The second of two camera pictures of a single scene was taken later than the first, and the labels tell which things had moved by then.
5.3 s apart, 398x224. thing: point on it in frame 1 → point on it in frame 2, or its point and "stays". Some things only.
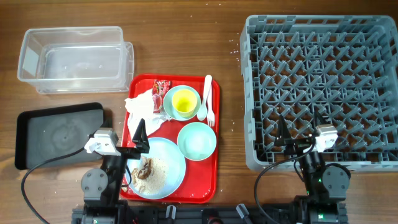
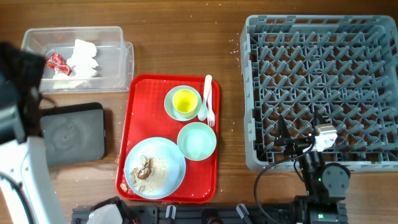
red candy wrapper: (160, 87) → (56, 62)
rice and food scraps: (150, 175) stays
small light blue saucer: (169, 107) stays
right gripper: (285, 139) stays
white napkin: (141, 107) → (83, 66)
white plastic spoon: (203, 110) stays
